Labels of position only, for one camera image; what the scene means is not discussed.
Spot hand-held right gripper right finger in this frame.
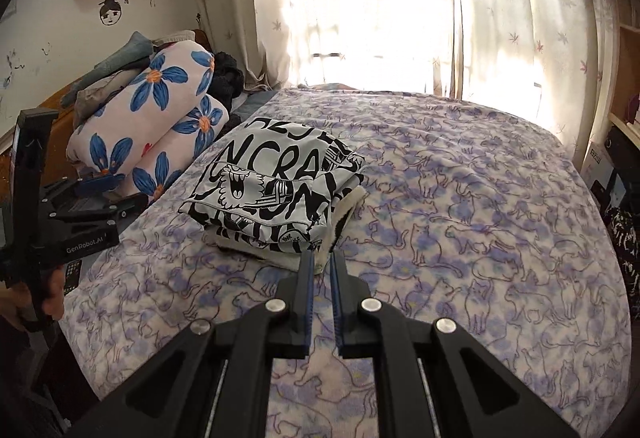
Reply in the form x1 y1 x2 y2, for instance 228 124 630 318
329 250 581 438

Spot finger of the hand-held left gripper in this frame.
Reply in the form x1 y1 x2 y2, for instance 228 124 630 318
44 177 127 207
49 194 151 222

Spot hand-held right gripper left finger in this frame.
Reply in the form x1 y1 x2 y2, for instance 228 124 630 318
82 250 319 438

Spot black and white printed jacket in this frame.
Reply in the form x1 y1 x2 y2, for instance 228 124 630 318
180 117 367 267

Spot grey folded clothes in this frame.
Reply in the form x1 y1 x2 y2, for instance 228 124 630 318
61 30 154 119

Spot dark bundled clothes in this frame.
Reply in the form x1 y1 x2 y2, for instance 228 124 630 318
209 50 247 104

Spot person's left hand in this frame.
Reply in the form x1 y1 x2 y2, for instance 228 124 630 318
0 264 67 334

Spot blue flower print quilt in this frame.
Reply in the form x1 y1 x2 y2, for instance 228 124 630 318
66 40 229 207

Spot purple cat print blanket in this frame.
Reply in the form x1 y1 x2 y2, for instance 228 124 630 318
60 88 633 438

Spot black and white patterned garment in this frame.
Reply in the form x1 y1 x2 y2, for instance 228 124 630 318
601 207 640 299

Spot blue and white printed box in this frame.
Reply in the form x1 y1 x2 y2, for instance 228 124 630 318
581 127 629 209

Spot light wooden shelf unit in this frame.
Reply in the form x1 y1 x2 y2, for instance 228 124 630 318
606 0 640 139

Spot face wall sticker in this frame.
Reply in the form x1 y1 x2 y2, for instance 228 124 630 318
97 0 129 28

